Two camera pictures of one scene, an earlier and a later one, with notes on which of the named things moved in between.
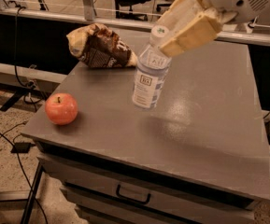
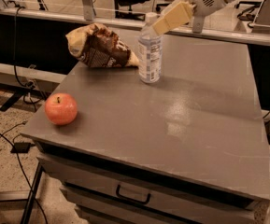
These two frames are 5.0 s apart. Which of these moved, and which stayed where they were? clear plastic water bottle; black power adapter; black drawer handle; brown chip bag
Moved: clear plastic water bottle
Stayed: brown chip bag; black power adapter; black drawer handle
